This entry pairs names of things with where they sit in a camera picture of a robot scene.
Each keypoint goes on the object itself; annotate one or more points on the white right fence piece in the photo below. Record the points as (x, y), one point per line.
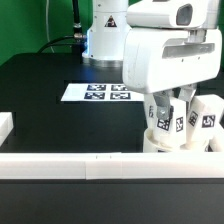
(217, 142)

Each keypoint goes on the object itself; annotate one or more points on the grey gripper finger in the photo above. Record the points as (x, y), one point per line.
(164, 109)
(187, 92)

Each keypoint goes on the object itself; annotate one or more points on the white fiducial marker sheet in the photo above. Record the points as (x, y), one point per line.
(99, 92)

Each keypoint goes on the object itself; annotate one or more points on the white front fence bar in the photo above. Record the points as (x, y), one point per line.
(93, 166)

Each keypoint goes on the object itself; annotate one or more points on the white round stool seat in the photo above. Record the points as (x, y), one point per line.
(151, 145)

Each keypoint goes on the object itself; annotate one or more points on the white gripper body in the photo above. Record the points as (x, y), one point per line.
(156, 59)

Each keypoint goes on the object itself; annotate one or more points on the white fence piece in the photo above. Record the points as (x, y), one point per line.
(6, 125)
(217, 142)

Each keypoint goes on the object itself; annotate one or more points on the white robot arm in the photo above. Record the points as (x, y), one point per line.
(114, 19)

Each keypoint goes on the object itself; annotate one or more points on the white left fence piece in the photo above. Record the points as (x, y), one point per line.
(6, 125)

